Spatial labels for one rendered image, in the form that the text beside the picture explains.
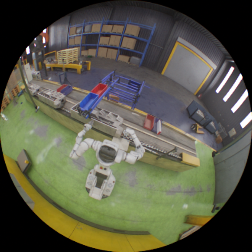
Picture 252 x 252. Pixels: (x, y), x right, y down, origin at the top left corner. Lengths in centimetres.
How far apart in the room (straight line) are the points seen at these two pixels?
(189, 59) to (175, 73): 270
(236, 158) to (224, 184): 135
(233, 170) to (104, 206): 548
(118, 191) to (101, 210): 66
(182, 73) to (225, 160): 971
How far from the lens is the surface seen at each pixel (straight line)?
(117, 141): 150
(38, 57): 734
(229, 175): 556
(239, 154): 562
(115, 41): 1057
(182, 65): 1153
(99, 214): 235
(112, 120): 155
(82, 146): 81
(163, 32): 1150
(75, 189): 228
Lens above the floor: 214
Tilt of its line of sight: 52 degrees down
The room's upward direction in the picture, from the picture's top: 23 degrees clockwise
